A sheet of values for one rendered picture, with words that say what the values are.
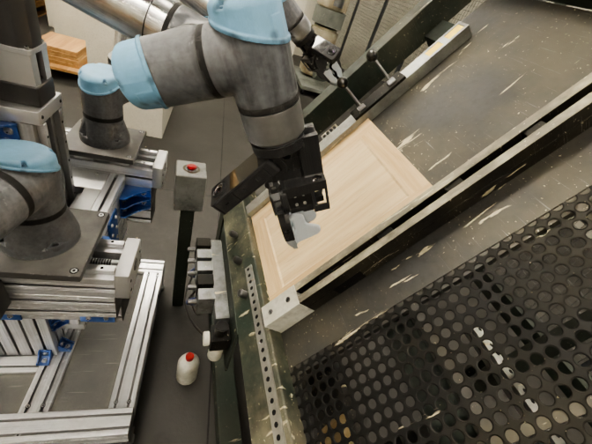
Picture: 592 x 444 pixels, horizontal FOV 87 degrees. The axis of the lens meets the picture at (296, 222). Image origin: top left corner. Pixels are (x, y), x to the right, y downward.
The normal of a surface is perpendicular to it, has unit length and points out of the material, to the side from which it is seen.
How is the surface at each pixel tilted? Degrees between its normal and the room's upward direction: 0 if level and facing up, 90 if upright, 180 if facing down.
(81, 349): 0
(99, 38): 90
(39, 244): 72
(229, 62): 85
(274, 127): 91
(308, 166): 90
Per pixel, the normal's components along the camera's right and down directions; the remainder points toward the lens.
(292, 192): 0.15, 0.66
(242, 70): -0.07, 0.74
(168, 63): -0.12, 0.33
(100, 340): 0.29, -0.74
